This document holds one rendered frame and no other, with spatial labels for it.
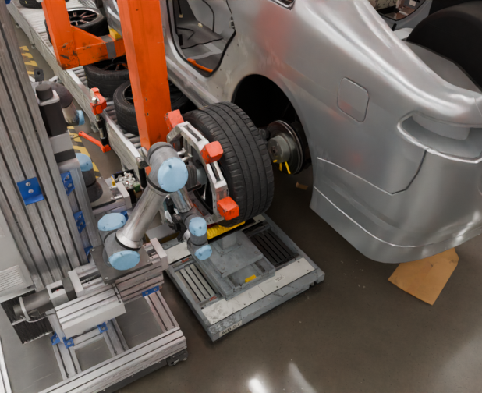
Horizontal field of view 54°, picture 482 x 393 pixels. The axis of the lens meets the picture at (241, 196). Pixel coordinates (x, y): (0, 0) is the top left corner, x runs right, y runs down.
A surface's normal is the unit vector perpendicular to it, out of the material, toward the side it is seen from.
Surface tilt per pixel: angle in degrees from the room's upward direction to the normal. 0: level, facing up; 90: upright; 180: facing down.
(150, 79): 90
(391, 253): 95
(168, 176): 84
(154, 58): 90
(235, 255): 0
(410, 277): 1
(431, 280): 2
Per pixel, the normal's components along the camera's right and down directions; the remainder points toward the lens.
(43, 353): 0.00, -0.76
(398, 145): -0.80, 0.40
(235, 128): 0.21, -0.48
